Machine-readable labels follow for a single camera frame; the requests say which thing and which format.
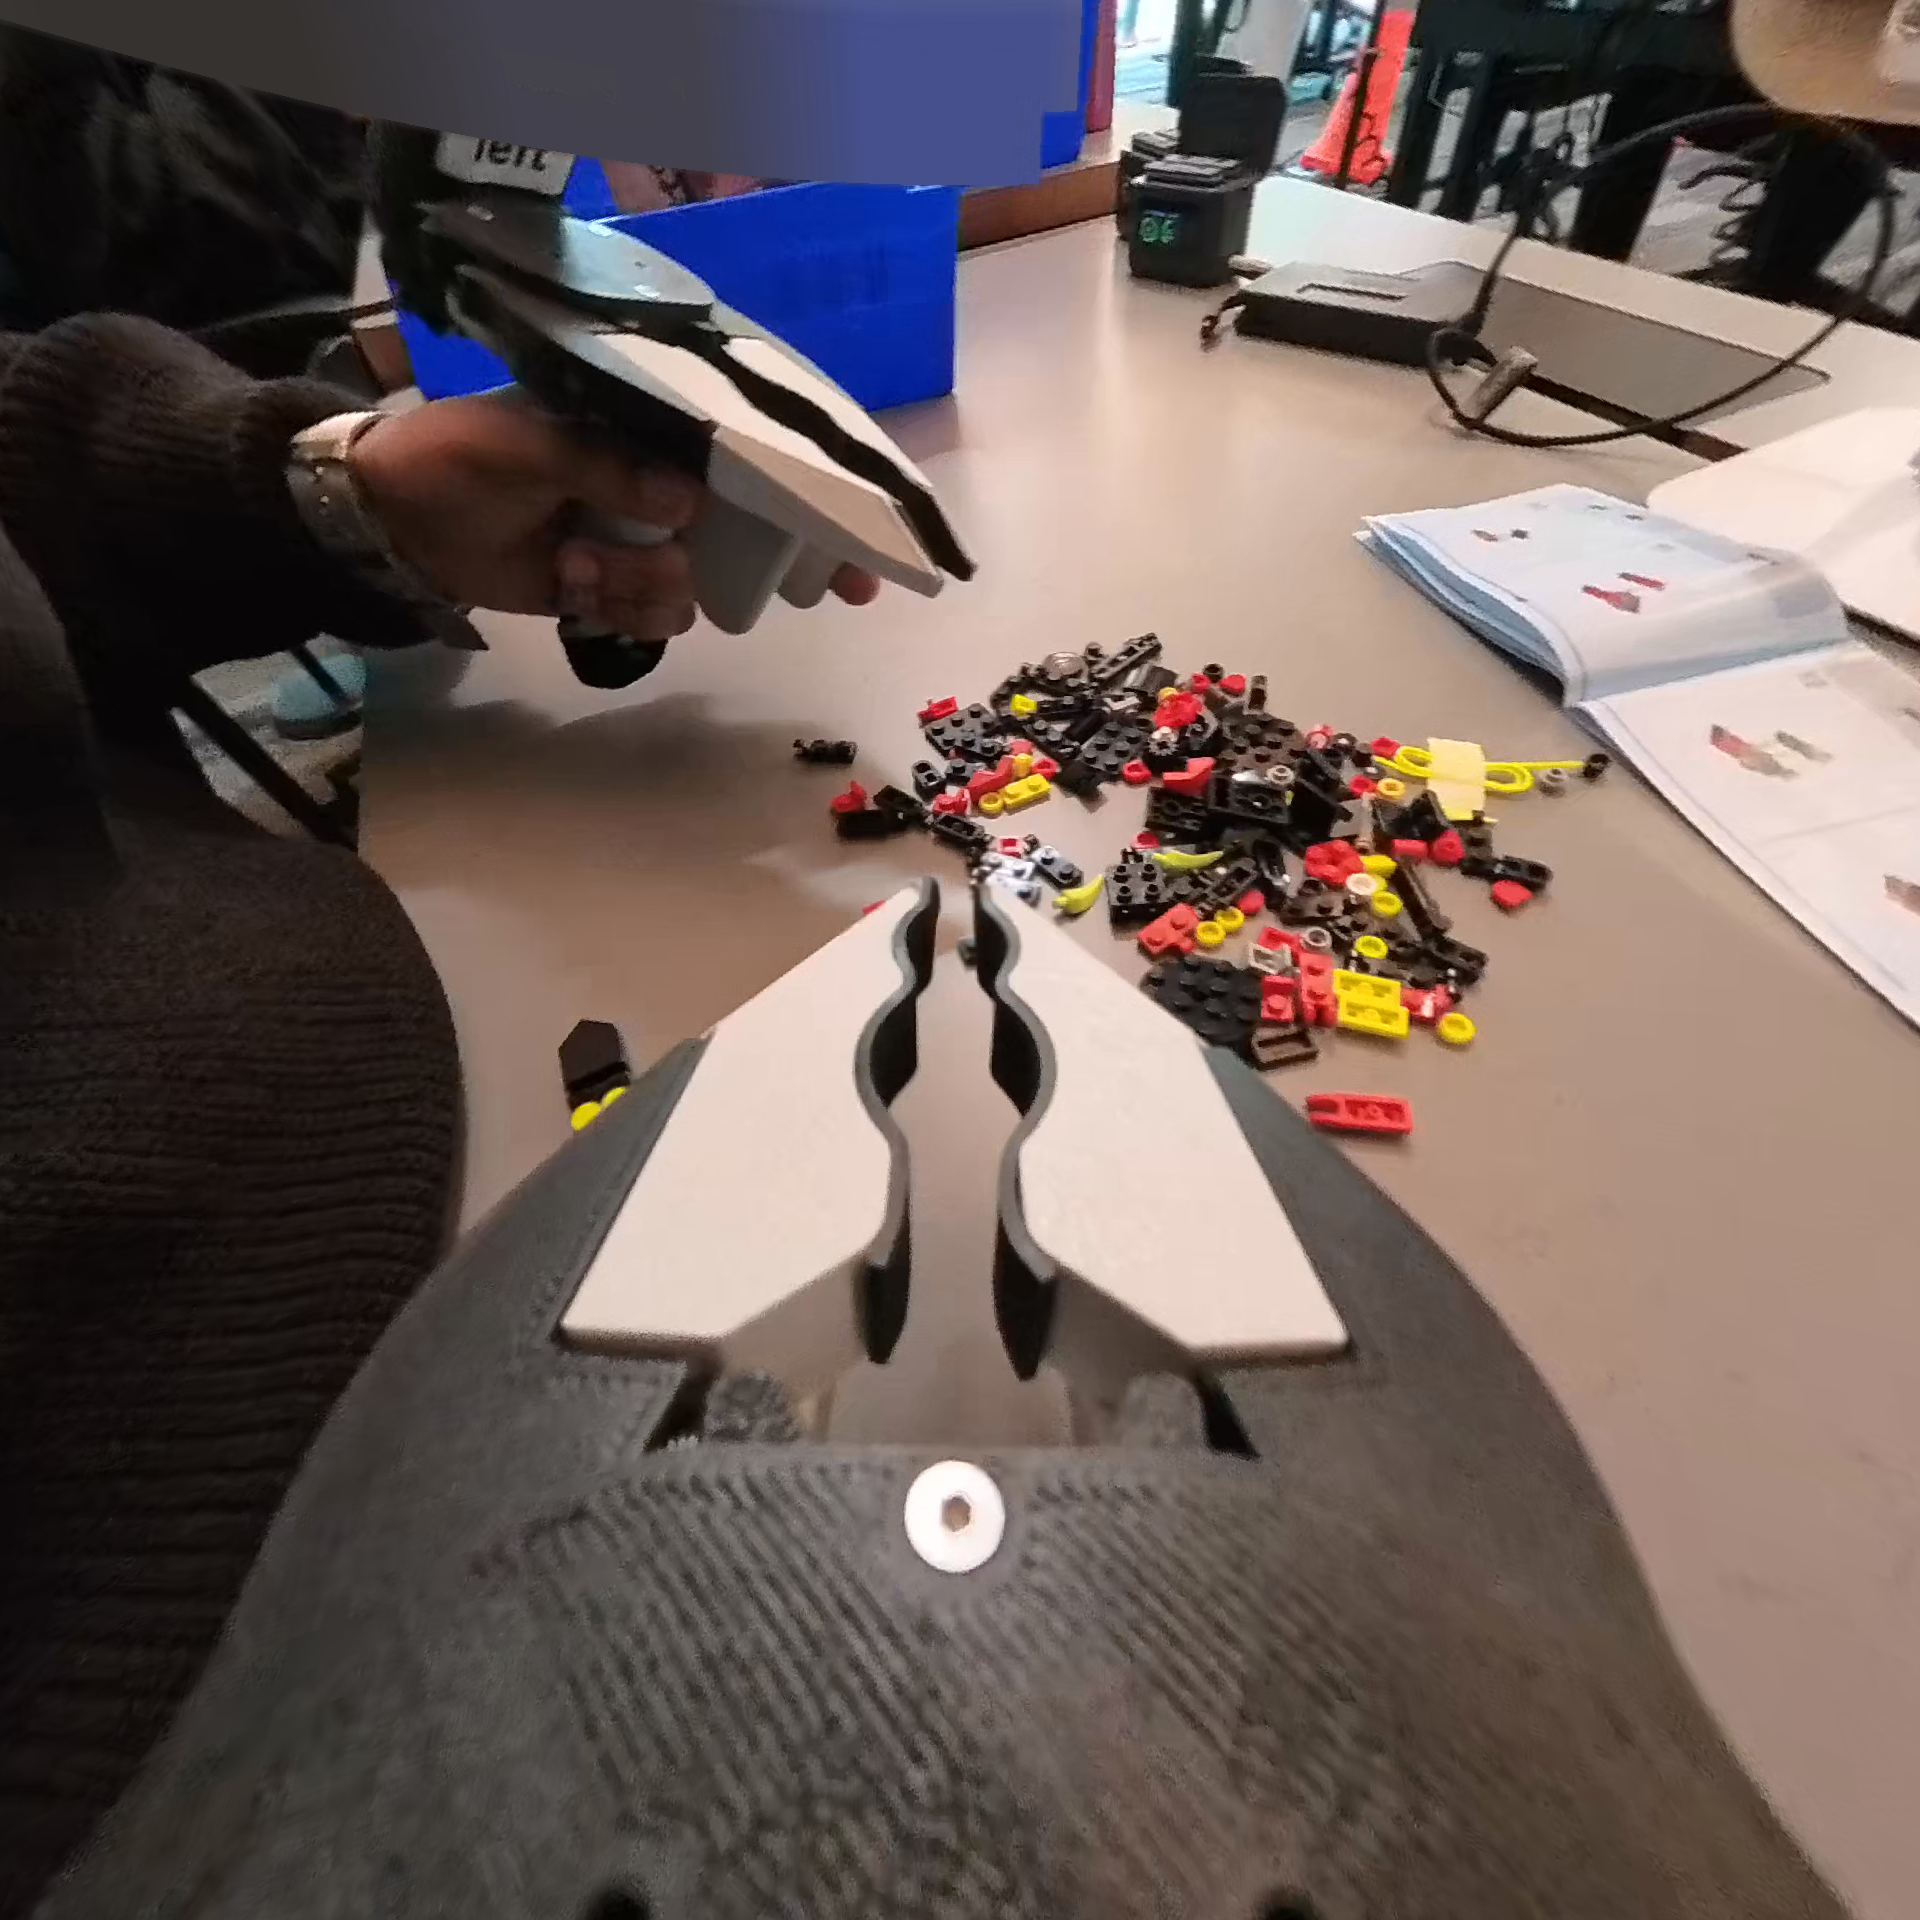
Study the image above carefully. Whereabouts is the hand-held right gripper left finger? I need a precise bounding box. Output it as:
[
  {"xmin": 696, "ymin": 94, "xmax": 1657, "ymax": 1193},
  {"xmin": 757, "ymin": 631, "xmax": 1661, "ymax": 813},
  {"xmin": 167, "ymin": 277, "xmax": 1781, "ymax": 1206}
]
[{"xmin": 558, "ymin": 879, "xmax": 942, "ymax": 1365}]

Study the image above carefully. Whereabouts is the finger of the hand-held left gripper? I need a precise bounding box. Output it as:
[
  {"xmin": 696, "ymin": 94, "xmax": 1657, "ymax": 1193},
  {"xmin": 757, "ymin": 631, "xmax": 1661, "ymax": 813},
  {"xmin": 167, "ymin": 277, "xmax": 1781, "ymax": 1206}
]
[
  {"xmin": 696, "ymin": 322, "xmax": 979, "ymax": 586},
  {"xmin": 586, "ymin": 338, "xmax": 947, "ymax": 599}
]

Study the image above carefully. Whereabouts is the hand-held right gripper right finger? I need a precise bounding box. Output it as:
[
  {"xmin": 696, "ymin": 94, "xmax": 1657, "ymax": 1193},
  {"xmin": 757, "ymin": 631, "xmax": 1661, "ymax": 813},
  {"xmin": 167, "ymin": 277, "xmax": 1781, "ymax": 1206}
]
[{"xmin": 974, "ymin": 884, "xmax": 1351, "ymax": 1379}]

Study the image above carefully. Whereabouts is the black red yellow lego assembly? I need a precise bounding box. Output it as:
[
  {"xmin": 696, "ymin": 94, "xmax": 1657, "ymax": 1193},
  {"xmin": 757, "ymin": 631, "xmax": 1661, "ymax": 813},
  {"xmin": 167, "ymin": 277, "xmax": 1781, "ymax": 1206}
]
[{"xmin": 558, "ymin": 1018, "xmax": 634, "ymax": 1133}]

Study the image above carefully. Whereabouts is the pile of lego pieces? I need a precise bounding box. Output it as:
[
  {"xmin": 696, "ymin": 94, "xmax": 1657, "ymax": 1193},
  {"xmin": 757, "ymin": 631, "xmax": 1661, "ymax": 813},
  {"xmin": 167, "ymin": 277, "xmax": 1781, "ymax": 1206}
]
[{"xmin": 793, "ymin": 633, "xmax": 1614, "ymax": 1133}]

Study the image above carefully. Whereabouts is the lego instruction booklet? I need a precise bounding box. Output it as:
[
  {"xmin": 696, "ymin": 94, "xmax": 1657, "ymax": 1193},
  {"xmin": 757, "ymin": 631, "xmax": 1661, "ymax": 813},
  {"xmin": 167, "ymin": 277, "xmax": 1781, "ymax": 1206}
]
[{"xmin": 1358, "ymin": 483, "xmax": 1920, "ymax": 1028}]

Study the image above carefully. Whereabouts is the person's left forearm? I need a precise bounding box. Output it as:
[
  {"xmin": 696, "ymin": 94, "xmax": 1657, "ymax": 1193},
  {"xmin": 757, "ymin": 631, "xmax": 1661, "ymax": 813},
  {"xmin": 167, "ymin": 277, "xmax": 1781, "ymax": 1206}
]
[{"xmin": 0, "ymin": 314, "xmax": 410, "ymax": 709}]

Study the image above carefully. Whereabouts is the person's left hand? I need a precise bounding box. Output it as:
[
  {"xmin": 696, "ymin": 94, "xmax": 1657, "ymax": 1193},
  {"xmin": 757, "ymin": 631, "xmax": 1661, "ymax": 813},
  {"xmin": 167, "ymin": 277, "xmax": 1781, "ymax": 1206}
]
[{"xmin": 356, "ymin": 391, "xmax": 885, "ymax": 647}]

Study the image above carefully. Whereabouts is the blue storage bin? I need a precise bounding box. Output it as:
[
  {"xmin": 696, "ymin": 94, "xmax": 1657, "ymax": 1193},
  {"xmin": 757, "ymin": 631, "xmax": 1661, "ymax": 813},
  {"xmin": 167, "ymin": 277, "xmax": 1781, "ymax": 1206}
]
[
  {"xmin": 393, "ymin": 157, "xmax": 965, "ymax": 414},
  {"xmin": 1037, "ymin": 0, "xmax": 1122, "ymax": 171}
]

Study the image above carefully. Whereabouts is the black charging case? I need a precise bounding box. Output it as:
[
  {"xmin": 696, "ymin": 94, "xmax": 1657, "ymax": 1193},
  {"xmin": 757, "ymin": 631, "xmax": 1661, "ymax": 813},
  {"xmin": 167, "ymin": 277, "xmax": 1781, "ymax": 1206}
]
[{"xmin": 1123, "ymin": 150, "xmax": 1255, "ymax": 290}]

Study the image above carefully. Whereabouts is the flat black hub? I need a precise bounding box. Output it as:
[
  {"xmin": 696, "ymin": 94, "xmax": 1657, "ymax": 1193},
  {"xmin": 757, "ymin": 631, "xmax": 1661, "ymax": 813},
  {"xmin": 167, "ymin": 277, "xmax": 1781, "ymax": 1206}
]
[{"xmin": 1230, "ymin": 261, "xmax": 1485, "ymax": 368}]

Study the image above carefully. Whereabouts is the small black box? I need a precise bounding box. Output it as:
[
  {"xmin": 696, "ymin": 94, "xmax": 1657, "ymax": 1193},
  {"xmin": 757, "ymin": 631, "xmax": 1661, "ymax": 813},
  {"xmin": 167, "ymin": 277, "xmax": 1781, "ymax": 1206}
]
[{"xmin": 1171, "ymin": 56, "xmax": 1289, "ymax": 173}]

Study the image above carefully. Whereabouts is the orange cone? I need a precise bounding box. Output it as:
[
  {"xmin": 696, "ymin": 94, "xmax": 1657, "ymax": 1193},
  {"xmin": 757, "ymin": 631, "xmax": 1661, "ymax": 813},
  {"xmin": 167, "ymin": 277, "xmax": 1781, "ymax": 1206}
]
[{"xmin": 1296, "ymin": 45, "xmax": 1389, "ymax": 182}]

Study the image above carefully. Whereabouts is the white document stand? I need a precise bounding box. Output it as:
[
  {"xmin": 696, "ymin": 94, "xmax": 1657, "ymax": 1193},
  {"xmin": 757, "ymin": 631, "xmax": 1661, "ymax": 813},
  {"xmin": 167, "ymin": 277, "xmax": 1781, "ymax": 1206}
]
[{"xmin": 1647, "ymin": 0, "xmax": 1920, "ymax": 647}]

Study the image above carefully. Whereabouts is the tan piece with yellow string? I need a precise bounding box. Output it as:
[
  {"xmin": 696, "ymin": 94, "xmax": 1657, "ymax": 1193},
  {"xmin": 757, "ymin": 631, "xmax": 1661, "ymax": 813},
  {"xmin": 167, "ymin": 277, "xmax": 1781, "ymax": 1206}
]
[{"xmin": 1373, "ymin": 734, "xmax": 1595, "ymax": 800}]

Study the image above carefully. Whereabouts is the black metal frame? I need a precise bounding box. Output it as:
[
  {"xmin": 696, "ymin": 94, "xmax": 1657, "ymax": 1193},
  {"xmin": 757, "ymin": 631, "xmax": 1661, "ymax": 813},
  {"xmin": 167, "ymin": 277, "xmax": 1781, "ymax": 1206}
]
[{"xmin": 180, "ymin": 647, "xmax": 363, "ymax": 849}]

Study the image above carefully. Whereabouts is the dark table cable panel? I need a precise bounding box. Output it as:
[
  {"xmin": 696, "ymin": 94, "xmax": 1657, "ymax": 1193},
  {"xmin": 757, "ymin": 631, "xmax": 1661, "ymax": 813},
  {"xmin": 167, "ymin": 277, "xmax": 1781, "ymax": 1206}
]
[{"xmin": 1396, "ymin": 258, "xmax": 1832, "ymax": 450}]

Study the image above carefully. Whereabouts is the black cable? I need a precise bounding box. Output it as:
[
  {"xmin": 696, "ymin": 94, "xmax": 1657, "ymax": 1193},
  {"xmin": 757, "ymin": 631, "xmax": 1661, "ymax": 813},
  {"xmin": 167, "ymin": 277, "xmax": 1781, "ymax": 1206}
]
[{"xmin": 1423, "ymin": 105, "xmax": 1900, "ymax": 450}]

